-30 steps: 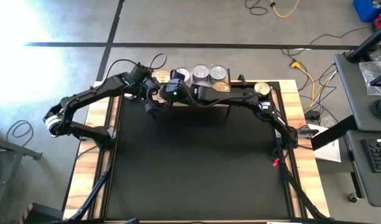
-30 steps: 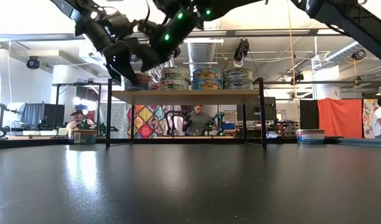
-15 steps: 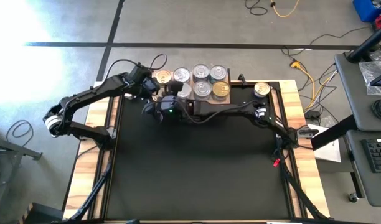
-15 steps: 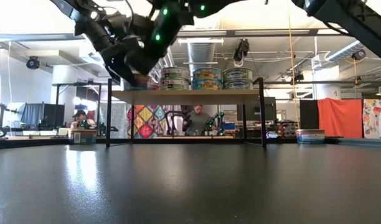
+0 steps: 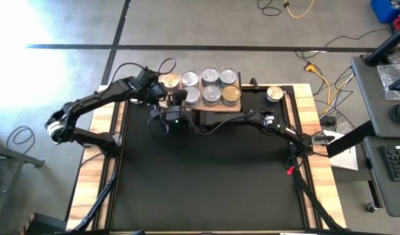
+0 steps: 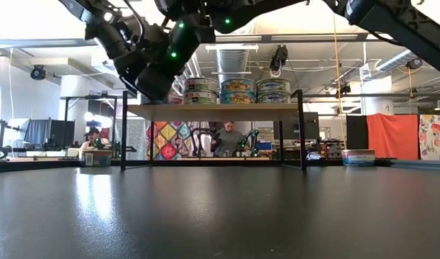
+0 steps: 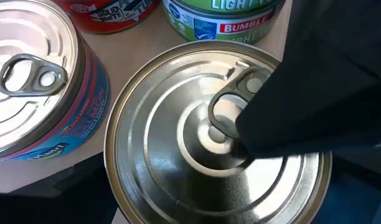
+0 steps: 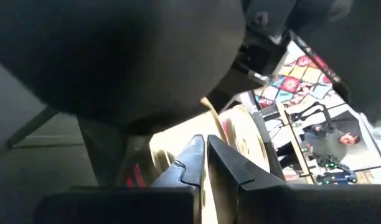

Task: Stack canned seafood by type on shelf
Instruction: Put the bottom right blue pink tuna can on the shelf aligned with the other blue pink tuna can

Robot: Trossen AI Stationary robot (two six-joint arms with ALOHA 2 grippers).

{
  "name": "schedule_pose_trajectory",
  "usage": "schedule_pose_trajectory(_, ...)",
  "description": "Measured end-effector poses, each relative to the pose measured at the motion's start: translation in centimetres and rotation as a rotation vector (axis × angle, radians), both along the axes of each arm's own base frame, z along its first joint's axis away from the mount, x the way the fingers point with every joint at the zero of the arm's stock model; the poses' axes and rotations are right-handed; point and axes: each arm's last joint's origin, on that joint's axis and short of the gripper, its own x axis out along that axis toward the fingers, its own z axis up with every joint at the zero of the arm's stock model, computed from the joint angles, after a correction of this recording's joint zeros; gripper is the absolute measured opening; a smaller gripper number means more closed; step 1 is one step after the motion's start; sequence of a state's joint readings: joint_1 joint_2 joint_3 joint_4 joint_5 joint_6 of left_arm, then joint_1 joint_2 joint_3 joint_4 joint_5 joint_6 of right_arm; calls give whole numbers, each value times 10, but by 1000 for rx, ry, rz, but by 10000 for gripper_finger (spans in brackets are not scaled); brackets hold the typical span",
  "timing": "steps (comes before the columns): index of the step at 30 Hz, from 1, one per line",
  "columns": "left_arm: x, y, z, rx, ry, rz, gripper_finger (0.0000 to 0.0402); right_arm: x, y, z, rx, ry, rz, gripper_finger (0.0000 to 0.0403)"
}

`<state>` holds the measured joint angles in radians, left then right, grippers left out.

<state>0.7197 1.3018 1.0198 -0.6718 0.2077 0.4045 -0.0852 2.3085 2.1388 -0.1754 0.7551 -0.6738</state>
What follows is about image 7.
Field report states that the gold-top tuna can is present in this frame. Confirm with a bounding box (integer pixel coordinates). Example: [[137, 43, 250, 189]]
[[103, 39, 333, 224]]

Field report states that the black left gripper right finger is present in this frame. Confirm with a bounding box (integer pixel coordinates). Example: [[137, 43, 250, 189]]
[[311, 146, 381, 224]]

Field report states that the white blue gold-top can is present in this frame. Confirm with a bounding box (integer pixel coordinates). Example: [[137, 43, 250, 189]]
[[0, 0, 112, 161]]

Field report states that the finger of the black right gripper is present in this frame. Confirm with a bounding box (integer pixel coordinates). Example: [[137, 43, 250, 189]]
[[235, 0, 381, 161]]

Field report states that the red tuna can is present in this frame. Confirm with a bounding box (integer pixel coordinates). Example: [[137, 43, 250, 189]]
[[52, 0, 162, 34]]

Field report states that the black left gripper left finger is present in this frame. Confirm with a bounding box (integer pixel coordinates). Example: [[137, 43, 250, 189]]
[[0, 154, 116, 224]]

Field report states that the green Bumble Bee tuna can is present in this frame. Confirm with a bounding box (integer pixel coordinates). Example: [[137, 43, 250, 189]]
[[161, 0, 286, 44], [177, 0, 285, 16]]

